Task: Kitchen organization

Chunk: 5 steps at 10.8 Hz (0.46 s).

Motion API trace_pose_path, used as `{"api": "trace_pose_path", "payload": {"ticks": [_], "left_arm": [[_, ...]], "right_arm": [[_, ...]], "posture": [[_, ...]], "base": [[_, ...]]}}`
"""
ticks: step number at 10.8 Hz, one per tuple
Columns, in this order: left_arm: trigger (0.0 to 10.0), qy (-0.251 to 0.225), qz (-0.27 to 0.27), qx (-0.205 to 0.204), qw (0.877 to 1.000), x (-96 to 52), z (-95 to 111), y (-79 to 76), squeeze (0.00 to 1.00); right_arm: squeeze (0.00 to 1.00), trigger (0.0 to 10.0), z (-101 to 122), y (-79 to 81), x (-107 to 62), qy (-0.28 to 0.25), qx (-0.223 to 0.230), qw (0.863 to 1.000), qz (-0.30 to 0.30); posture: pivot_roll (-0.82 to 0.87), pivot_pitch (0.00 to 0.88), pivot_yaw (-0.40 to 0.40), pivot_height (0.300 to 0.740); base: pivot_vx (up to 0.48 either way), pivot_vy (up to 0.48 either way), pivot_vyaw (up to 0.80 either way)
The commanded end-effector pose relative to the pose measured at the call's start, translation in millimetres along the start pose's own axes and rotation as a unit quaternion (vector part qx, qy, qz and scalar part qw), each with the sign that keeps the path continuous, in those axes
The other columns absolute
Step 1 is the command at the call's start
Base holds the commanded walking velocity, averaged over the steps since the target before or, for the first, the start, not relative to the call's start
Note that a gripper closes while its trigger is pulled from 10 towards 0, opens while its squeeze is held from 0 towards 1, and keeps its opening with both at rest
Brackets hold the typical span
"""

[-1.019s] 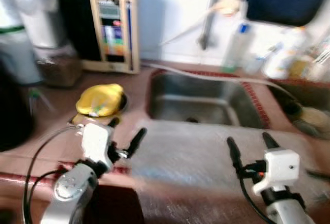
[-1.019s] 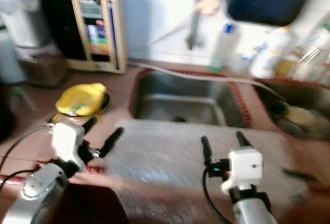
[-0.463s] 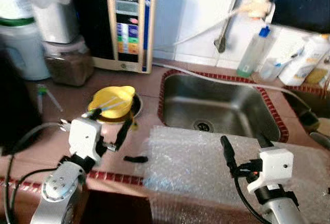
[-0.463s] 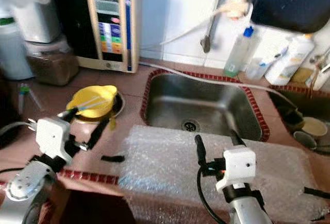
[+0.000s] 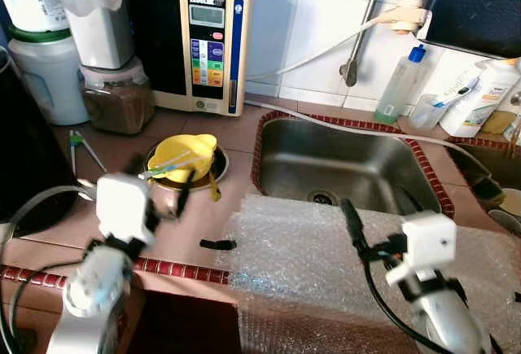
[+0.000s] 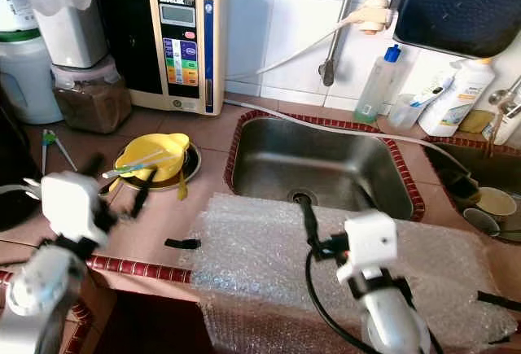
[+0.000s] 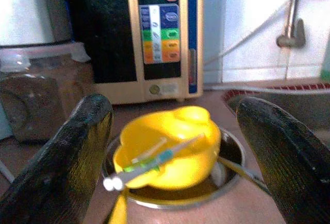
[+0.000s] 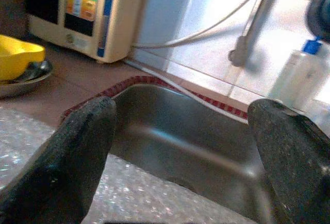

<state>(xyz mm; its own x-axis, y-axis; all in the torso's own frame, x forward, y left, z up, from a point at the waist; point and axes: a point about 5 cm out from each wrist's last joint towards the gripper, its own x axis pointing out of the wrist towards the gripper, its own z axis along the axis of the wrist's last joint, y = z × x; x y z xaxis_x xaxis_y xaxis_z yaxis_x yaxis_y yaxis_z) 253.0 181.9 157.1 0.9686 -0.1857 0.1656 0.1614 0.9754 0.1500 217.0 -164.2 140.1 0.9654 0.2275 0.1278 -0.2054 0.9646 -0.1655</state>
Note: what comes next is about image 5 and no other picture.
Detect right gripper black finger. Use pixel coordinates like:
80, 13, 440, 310
340, 198, 367, 251

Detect stainless steel bowl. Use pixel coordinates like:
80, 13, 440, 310
145, 141, 230, 192

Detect yellow plastic spoon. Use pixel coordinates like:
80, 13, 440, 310
208, 171, 222, 203

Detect clear jar of brown powder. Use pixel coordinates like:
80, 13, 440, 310
80, 57, 155, 135

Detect black tape piece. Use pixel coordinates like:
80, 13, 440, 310
199, 238, 238, 251

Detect stainless steel sink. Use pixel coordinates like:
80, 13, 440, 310
252, 110, 455, 218

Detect small tongs with green hinge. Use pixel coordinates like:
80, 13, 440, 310
68, 130, 108, 176

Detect clear bubble wrap sheet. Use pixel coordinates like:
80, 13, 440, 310
224, 193, 521, 354

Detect black electric kettle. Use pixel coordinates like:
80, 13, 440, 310
0, 45, 78, 237

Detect white jug with green lid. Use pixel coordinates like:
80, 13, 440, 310
7, 27, 89, 125

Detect yellow dish sponge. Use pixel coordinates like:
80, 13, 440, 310
479, 112, 515, 135

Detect small steel side sink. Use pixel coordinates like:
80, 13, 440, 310
448, 134, 521, 233

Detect clear plastic cup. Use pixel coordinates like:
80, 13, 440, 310
409, 94, 450, 133

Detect cream and black water ionizer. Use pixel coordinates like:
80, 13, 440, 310
124, 0, 255, 117

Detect frosted white plastic container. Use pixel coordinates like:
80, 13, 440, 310
55, 0, 135, 70

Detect clear bottle with blue cap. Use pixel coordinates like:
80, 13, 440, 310
373, 43, 429, 125

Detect white detergent bottle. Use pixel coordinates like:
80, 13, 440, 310
440, 57, 520, 138

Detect white and green tube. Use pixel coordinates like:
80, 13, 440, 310
431, 77, 481, 111

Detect dark blue plastic tray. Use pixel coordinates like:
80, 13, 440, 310
417, 0, 521, 60

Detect cream faucet diverter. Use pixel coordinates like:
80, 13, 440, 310
391, 0, 431, 36

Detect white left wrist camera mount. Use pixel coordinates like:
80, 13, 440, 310
95, 173, 155, 245

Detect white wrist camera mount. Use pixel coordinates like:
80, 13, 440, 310
384, 212, 458, 286
95, 173, 155, 245

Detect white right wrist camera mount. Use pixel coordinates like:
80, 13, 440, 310
384, 212, 458, 286

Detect thin white drain hose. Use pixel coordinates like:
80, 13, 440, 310
244, 98, 489, 180

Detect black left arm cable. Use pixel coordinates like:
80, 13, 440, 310
0, 185, 99, 354

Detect white diverter hose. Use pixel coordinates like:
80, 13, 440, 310
244, 16, 396, 82

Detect steel wall faucet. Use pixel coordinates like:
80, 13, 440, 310
340, 0, 420, 88

